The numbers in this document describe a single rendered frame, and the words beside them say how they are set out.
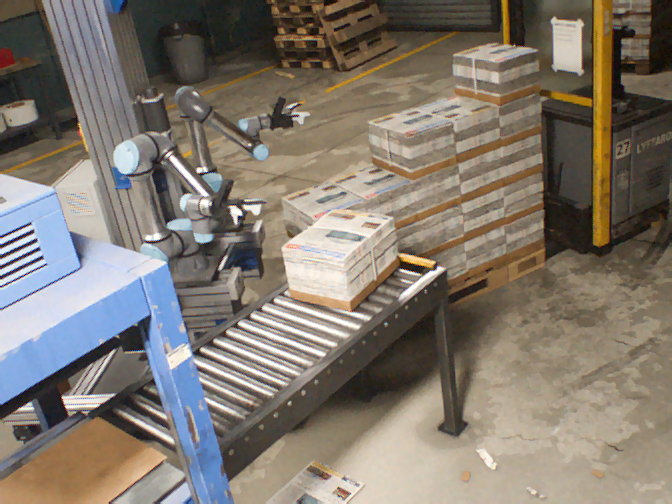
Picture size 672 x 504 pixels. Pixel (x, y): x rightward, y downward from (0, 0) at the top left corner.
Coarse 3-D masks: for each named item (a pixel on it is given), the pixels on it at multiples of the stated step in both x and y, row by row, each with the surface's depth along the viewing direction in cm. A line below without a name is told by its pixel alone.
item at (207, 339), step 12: (276, 288) 309; (264, 300) 301; (240, 312) 295; (252, 312) 295; (228, 324) 289; (204, 336) 283; (216, 336) 283; (192, 348) 277; (132, 384) 262; (144, 384) 261; (120, 396) 257; (144, 396) 262; (96, 408) 253; (108, 408) 252; (132, 408) 259; (108, 420) 252
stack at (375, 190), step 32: (480, 160) 401; (320, 192) 386; (352, 192) 381; (384, 192) 374; (416, 192) 385; (448, 192) 396; (288, 224) 390; (416, 224) 392; (448, 224) 402; (480, 224) 415; (448, 256) 411; (480, 256) 423
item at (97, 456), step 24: (72, 432) 242; (96, 432) 241; (120, 432) 239; (48, 456) 233; (72, 456) 232; (96, 456) 230; (120, 456) 228; (144, 456) 227; (24, 480) 225; (48, 480) 223; (72, 480) 222; (96, 480) 220; (120, 480) 219
